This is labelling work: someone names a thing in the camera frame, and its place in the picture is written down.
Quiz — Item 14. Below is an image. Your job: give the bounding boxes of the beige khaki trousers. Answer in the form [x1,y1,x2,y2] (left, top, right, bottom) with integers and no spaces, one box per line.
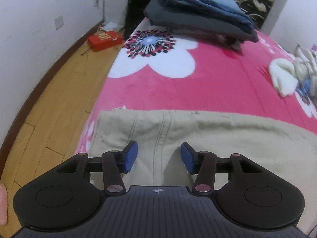
[83,109,316,233]

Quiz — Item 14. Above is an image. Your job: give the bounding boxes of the person's left hand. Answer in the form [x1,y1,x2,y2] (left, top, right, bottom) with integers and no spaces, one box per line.
[0,184,8,225]

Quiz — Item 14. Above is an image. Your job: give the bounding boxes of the pink floral bed blanket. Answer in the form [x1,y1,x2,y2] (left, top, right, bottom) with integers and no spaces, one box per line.
[76,19,316,152]

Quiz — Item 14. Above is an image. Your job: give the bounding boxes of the cream white garment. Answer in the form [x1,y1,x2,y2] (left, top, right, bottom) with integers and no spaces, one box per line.
[269,58,299,97]

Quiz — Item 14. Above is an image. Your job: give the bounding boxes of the red gift box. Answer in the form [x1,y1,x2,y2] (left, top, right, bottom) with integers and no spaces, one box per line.
[87,31,123,52]

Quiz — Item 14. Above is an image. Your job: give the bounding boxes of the pink white checkered garment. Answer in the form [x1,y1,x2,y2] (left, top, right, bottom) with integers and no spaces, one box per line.
[293,43,317,97]

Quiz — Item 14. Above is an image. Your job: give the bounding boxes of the folded dark grey garment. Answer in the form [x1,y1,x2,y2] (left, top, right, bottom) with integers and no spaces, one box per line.
[144,0,258,42]

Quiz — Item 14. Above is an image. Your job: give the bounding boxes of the white water dispenser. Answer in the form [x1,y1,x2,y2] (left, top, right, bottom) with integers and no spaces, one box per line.
[103,0,128,31]

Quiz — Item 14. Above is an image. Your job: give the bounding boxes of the wall power socket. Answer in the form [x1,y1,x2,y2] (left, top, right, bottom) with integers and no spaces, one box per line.
[54,15,64,30]

